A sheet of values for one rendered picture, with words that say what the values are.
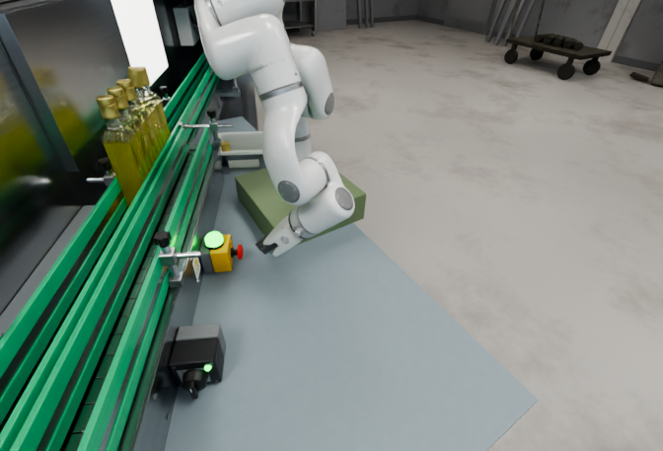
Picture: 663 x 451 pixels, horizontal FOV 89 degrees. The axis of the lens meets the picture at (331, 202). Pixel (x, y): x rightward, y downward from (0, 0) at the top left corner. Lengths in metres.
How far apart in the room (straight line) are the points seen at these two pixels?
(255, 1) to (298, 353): 0.69
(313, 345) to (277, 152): 0.42
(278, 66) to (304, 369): 0.58
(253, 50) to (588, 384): 1.80
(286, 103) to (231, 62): 0.11
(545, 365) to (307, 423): 1.36
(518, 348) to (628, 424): 0.42
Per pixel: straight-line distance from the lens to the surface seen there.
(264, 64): 0.63
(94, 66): 1.18
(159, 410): 0.70
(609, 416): 1.91
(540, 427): 1.74
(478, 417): 0.79
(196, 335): 0.74
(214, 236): 0.89
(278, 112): 0.63
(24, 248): 0.92
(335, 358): 0.78
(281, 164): 0.61
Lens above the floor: 1.43
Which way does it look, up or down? 36 degrees down
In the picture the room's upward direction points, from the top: 2 degrees clockwise
